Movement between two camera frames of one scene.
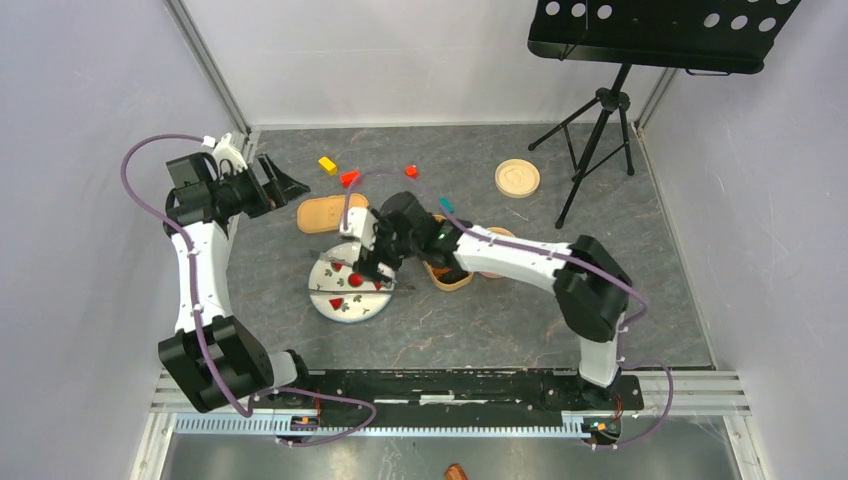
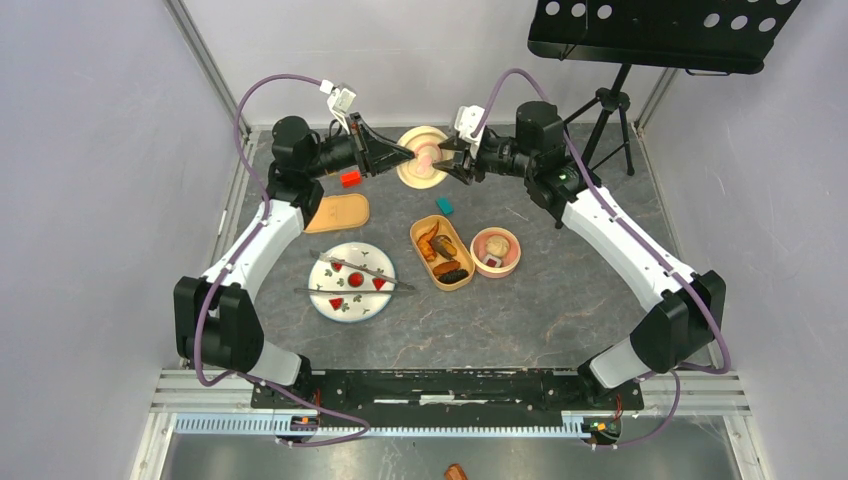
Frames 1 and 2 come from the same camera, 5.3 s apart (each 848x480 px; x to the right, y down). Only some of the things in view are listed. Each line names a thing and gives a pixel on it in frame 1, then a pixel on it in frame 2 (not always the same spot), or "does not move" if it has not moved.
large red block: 347,178 does not move
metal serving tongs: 400,288 does not move
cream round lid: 516,178 -> 420,173
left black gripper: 280,189 -> 375,152
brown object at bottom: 455,471 does not move
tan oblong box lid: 324,213 does not move
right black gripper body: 390,247 -> 500,157
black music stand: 702,36 does not move
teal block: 446,203 does not move
